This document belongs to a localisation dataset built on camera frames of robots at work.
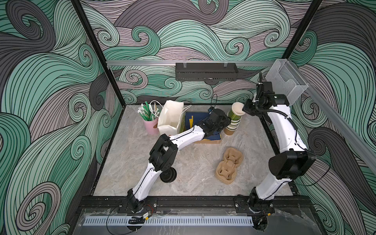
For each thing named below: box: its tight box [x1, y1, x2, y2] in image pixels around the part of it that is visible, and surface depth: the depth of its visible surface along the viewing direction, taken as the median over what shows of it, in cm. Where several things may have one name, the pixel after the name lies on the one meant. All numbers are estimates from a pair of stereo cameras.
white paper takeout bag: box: [157, 99, 192, 136], surface depth 87 cm
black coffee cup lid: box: [159, 167, 178, 184], surface depth 81 cm
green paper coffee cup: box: [227, 101, 246, 121], surface depth 83 cm
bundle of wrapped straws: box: [137, 100, 160, 121], surface depth 93 cm
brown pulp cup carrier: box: [215, 147, 244, 185], surface depth 83 cm
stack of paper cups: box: [223, 110, 243, 136], surface depth 91 cm
